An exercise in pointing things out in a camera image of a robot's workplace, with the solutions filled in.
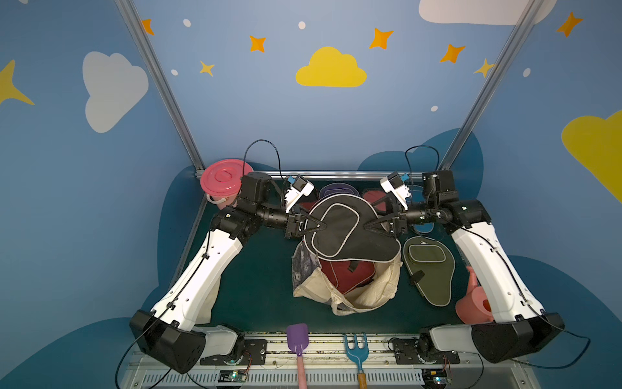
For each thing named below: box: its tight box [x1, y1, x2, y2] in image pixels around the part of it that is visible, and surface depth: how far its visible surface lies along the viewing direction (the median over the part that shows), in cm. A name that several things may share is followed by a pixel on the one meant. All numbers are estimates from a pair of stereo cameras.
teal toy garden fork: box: [344, 333, 369, 389], surface depth 75 cm
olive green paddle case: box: [402, 235, 456, 307], surface depth 94 cm
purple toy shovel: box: [286, 322, 309, 389], surface depth 78 cm
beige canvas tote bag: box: [291, 240, 404, 317], surface depth 69 cm
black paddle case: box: [304, 193, 401, 262], surface depth 60 cm
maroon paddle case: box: [319, 258, 376, 295], surface depth 88 cm
